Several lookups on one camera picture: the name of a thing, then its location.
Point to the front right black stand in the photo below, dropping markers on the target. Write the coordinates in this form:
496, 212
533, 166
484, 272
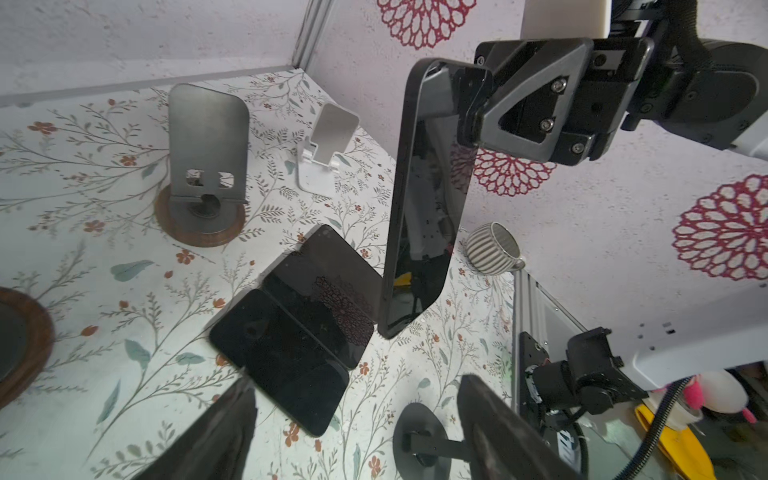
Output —
421, 447

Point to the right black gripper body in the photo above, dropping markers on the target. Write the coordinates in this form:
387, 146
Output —
551, 101

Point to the black phone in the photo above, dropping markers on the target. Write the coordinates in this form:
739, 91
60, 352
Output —
433, 170
283, 359
346, 268
309, 295

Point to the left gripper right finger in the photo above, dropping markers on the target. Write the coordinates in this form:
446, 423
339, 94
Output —
502, 445

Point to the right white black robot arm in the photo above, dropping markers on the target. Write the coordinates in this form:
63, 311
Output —
662, 241

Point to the wooden base stand centre-right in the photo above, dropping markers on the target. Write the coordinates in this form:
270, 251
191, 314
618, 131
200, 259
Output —
204, 203

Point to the yellow pink toy outside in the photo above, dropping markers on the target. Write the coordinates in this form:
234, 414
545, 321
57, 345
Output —
710, 392

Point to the striped ceramic mug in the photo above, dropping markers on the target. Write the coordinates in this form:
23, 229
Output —
493, 250

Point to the white folding phone stand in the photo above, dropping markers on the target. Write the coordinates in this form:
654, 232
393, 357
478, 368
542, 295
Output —
317, 166

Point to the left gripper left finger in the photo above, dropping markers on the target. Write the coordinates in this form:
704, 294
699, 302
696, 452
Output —
217, 444

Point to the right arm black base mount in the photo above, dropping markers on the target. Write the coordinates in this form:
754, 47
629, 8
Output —
544, 400

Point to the wooden base stand centre-left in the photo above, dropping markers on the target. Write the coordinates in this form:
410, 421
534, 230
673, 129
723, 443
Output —
27, 338

